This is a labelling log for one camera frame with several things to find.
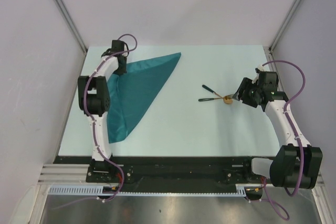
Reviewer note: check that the gold fork green handle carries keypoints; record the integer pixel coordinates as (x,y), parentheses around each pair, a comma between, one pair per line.
(230,96)

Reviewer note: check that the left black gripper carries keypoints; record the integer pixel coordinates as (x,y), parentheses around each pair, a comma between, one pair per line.
(122,71)

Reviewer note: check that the teal cloth napkin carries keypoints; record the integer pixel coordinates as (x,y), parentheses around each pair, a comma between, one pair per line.
(132,93)

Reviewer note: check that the aluminium front rail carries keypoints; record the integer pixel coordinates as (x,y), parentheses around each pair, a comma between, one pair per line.
(63,174)

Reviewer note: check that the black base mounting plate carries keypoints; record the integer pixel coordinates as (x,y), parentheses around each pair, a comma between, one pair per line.
(175,161)

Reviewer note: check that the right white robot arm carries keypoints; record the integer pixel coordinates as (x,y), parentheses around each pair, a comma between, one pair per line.
(297,162)

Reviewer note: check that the white slotted cable duct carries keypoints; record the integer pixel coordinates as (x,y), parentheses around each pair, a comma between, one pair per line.
(238,190)

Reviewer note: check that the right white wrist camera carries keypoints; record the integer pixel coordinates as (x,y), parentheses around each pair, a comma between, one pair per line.
(258,70)

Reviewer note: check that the left aluminium frame post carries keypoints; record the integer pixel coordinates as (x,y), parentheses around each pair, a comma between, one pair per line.
(71,25)

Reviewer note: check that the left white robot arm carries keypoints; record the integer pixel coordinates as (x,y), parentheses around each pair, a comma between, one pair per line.
(94,97)

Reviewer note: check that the right aluminium frame post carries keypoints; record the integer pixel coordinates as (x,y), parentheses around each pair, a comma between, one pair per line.
(284,25)

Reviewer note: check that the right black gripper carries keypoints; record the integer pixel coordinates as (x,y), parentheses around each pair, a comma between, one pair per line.
(246,84)

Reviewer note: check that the gold spoon green handle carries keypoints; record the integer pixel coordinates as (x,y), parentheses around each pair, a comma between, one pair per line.
(226,100)

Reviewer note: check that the aluminium frame post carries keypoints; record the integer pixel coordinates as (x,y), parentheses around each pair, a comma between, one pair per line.
(284,25)
(71,25)

